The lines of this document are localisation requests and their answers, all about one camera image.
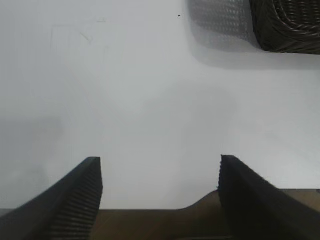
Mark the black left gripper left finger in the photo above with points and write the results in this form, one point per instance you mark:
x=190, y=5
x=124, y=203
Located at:
x=62, y=205

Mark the dark brown wicker basket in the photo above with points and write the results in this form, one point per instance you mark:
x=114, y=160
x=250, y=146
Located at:
x=290, y=27

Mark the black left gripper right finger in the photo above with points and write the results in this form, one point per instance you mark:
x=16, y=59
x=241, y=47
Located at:
x=255, y=200

